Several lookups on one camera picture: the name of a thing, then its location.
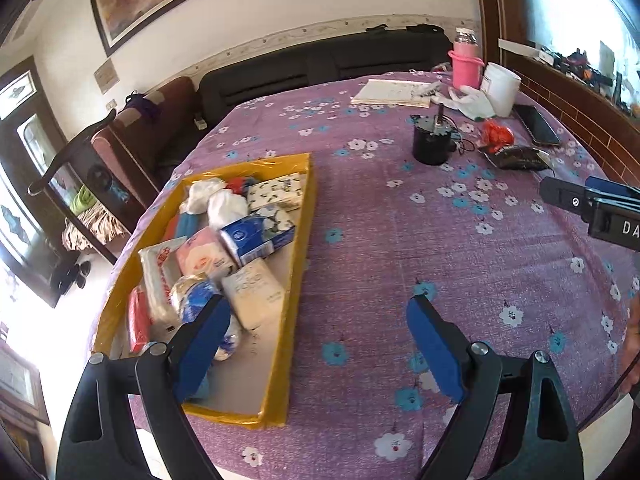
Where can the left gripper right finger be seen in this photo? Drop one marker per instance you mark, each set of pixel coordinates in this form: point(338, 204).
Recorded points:
point(522, 398)

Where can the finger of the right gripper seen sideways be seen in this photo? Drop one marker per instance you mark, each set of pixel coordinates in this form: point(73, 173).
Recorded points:
point(610, 209)

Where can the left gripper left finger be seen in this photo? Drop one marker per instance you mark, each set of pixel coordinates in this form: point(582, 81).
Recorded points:
point(99, 439)

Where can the beige facial tissue pack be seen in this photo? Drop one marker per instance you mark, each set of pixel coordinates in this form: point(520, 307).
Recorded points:
point(255, 294)

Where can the pink rose tissue pack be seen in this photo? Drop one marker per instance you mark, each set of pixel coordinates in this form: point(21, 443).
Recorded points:
point(204, 253)

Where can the blue cloth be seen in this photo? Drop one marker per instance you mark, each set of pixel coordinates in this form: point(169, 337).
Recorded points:
point(184, 225)

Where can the blue floral tissue pack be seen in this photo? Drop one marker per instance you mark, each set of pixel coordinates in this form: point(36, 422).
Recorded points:
point(258, 235)

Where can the black smartphone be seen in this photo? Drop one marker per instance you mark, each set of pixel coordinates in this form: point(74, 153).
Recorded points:
point(536, 125)

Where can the black snack bag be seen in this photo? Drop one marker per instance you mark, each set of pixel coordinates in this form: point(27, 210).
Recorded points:
point(516, 157)

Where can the white plastic jar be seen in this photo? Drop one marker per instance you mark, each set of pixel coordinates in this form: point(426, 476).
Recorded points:
point(501, 86)

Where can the yellow cardboard box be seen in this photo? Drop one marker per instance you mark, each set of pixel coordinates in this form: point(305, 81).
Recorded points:
point(248, 380)

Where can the white work glove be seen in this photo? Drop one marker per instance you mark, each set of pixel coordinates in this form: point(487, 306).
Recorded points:
point(470, 102)

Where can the white red plastic bag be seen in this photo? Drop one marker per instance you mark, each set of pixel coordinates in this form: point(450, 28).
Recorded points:
point(160, 272)

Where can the black electric motor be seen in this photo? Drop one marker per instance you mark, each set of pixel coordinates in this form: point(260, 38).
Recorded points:
point(436, 137)

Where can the purple floral tablecloth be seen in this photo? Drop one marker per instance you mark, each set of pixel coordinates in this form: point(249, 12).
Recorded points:
point(476, 241)

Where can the pink thermos bottle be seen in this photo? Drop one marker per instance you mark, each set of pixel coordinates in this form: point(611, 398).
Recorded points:
point(467, 66)

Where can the paper notebook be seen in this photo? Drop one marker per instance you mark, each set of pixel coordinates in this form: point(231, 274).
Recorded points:
point(396, 92)

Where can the wooden chair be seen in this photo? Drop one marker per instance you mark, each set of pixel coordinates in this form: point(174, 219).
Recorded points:
point(84, 162)

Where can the brown armchair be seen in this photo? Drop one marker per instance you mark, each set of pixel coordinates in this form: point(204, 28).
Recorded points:
point(149, 138)

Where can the black sofa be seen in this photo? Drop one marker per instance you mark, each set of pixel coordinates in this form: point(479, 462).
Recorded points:
point(375, 51)

